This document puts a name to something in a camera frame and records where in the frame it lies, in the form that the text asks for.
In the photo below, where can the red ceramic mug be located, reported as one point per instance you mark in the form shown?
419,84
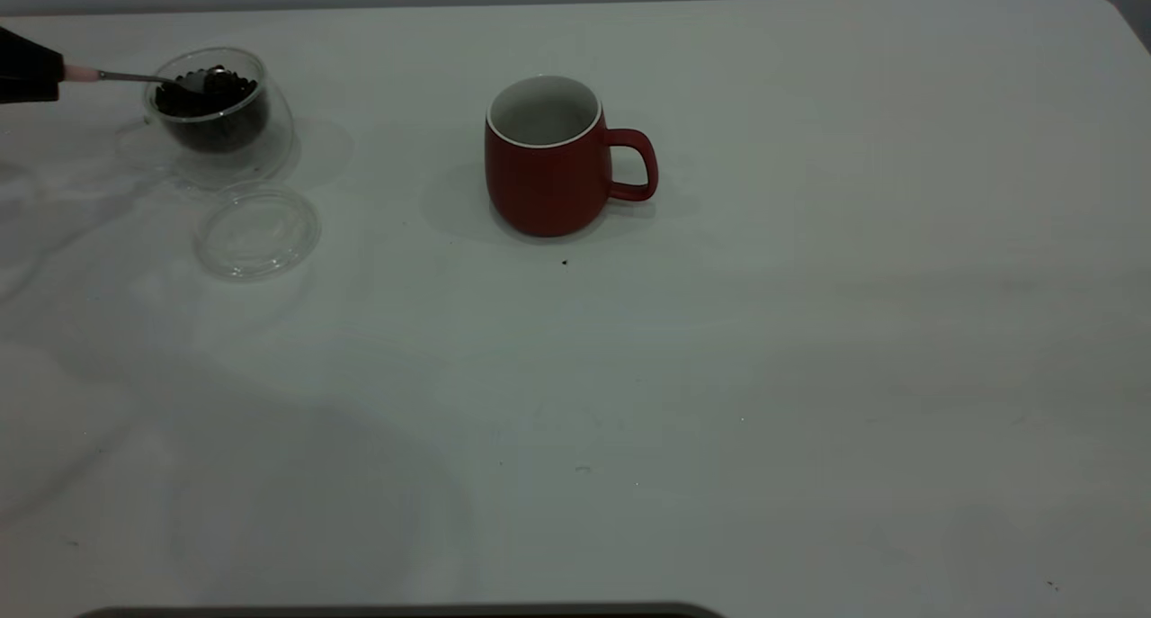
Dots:
544,191

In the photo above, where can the clear glass lid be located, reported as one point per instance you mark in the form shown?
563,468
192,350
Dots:
259,233

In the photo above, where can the dark coffee beans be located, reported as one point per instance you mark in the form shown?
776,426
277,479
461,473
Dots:
211,114

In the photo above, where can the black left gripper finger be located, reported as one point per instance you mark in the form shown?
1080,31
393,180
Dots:
22,53
22,85

